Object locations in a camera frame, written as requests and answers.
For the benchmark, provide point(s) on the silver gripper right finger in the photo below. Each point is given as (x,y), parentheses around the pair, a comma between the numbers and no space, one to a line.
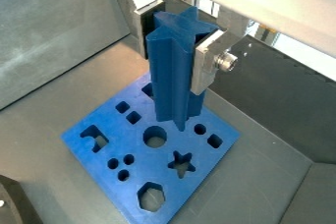
(212,57)

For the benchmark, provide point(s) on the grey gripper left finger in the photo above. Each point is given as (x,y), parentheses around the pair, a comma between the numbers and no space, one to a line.
(144,24)

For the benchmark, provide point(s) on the blue star-shaped peg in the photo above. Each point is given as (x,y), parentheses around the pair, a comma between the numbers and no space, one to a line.
(171,55)

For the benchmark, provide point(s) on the blue shape-sorting board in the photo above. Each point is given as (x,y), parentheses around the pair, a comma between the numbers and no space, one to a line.
(147,164)

